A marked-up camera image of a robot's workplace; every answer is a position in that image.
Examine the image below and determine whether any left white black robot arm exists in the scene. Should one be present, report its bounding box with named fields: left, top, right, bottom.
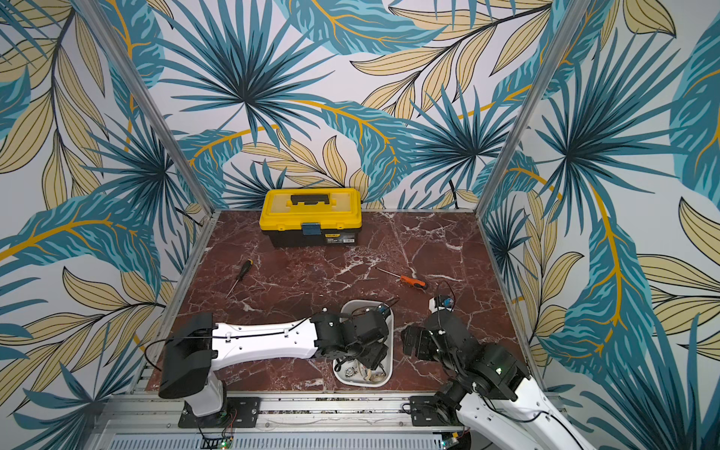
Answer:
left=159, top=303, right=392, bottom=419

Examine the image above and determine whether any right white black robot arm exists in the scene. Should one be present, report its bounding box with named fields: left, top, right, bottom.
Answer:
left=401, top=309, right=594, bottom=449

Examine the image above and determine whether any white plastic storage tray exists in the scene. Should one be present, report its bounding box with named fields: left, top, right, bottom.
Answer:
left=334, top=299, right=395, bottom=389

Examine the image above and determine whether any yellow black toolbox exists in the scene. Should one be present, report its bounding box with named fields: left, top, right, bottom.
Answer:
left=259, top=187, right=362, bottom=248

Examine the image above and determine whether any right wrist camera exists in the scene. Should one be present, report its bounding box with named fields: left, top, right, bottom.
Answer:
left=429, top=294, right=456, bottom=313

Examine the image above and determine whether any orange handled screwdriver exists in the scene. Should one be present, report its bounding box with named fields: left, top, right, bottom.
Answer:
left=376, top=267, right=428, bottom=291

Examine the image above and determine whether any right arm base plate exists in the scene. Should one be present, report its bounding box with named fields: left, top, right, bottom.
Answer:
left=403, top=396, right=461, bottom=427

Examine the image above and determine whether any black handled screwdriver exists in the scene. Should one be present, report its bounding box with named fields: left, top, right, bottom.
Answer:
left=226, top=260, right=253, bottom=297

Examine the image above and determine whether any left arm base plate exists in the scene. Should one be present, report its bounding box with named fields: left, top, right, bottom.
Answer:
left=178, top=397, right=261, bottom=429

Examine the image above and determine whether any left aluminium corner post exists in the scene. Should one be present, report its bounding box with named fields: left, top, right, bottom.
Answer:
left=75, top=0, right=215, bottom=216

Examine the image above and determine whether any aluminium corner post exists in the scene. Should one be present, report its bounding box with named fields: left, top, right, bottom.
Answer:
left=475, top=0, right=590, bottom=222
left=75, top=0, right=215, bottom=216

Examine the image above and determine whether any right aluminium corner post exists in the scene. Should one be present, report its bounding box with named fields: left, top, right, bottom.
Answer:
left=475, top=0, right=590, bottom=222

